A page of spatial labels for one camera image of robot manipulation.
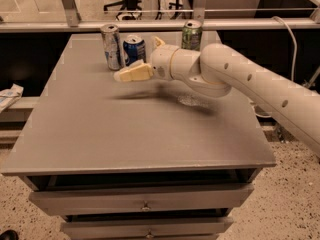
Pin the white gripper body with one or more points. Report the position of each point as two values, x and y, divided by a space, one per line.
161 62

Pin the blue pepsi can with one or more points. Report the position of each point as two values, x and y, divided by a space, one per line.
134 48

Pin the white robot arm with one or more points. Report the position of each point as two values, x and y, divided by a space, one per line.
217 69

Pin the green soda can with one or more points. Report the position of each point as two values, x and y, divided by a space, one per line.
191 35

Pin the silver redbull can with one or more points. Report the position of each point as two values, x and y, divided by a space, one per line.
112 46

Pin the black office chair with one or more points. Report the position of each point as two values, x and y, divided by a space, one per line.
143 9

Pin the grey drawer cabinet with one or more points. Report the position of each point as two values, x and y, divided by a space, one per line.
89 132

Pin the white crumpled cloth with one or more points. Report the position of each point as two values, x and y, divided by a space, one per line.
9 96

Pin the metal railing bar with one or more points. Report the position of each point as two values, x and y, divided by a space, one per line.
158 25

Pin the upper grey drawer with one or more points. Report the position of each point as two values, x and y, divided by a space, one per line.
145 199

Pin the grey drawer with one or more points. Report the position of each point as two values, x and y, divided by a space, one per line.
147 228
145 199

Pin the lower grey drawer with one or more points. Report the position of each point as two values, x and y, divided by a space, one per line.
147 228

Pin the black shoe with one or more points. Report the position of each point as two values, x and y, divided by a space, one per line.
9 235

